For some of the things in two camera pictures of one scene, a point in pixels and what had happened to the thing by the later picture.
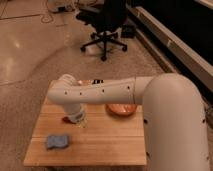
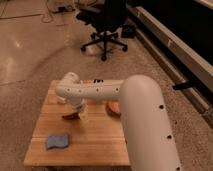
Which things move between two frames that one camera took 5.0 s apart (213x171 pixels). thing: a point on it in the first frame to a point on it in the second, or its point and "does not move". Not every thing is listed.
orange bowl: (121, 109) does not move
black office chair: (105, 23) does not move
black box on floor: (128, 31) does not move
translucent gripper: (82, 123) to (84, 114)
